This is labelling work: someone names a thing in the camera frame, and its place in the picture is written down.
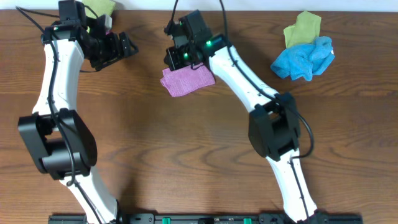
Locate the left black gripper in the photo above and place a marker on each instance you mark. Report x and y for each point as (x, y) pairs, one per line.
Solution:
(117, 47)

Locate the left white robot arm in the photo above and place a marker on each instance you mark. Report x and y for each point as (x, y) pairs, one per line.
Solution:
(57, 139)

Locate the crumpled blue cloth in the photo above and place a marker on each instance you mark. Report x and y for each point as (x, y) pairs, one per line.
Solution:
(305, 60)

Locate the crumpled olive green cloth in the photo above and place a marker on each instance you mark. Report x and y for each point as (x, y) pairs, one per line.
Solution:
(304, 31)

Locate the folded green cloth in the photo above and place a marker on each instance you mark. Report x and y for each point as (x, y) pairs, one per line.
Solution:
(101, 7)

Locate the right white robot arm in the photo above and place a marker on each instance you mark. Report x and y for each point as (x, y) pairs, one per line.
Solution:
(274, 123)

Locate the pink microfiber cloth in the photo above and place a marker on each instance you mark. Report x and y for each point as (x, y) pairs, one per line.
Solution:
(186, 80)

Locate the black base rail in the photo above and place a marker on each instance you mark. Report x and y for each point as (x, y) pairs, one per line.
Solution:
(263, 218)

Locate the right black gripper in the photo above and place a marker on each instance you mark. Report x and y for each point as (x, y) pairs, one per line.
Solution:
(171, 61)

